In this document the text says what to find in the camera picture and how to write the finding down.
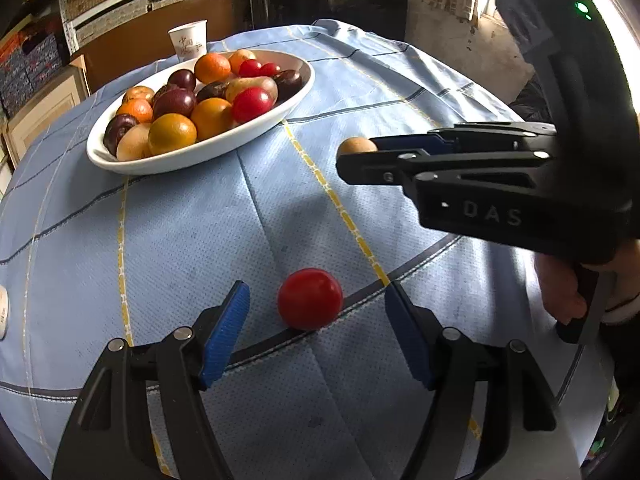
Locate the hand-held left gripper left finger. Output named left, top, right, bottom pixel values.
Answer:
left=51, top=280, right=251, bottom=480

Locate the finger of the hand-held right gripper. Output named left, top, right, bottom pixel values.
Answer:
left=336, top=147, right=553, bottom=188
left=369, top=122, right=558, bottom=154

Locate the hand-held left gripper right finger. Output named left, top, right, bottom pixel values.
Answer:
left=384, top=281, right=583, bottom=480

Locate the large speckled tan pear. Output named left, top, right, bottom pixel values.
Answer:
left=225, top=76, right=279, bottom=103

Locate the white plate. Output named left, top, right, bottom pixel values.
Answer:
left=86, top=49, right=316, bottom=176

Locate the person's right hand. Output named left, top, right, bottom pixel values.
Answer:
left=532, top=241, right=640, bottom=326

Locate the black bag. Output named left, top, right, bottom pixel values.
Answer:
left=507, top=77, right=556, bottom=123

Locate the black screen panel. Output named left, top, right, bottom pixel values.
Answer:
left=249, top=0, right=409, bottom=43

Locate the white drink can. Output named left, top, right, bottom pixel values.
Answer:
left=0, top=284, right=11, bottom=343

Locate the white paper cup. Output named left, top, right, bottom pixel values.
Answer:
left=167, top=20, right=208, bottom=63

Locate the brown wooden board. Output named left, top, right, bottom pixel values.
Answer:
left=70, top=0, right=252, bottom=95

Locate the stack of blue patterned boxes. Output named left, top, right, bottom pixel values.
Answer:
left=0, top=30, right=65, bottom=113

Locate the wooden picture frame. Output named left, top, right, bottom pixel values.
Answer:
left=1, top=66, right=92, bottom=168

